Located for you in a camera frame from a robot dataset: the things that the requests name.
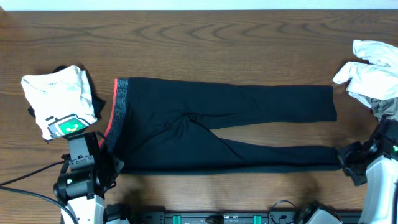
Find black leggings red waistband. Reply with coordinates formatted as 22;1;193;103
100;77;340;174

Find black looped base cable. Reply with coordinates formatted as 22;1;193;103
267;200;299;224

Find grey crumpled garment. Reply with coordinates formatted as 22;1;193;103
366;97;397;121

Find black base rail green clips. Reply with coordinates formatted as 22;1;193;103
137;211;297;224

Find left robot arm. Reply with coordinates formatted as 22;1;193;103
53;132;130;224

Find white garment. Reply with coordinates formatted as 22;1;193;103
333;40;397;107

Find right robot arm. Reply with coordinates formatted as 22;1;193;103
338;119;397;224

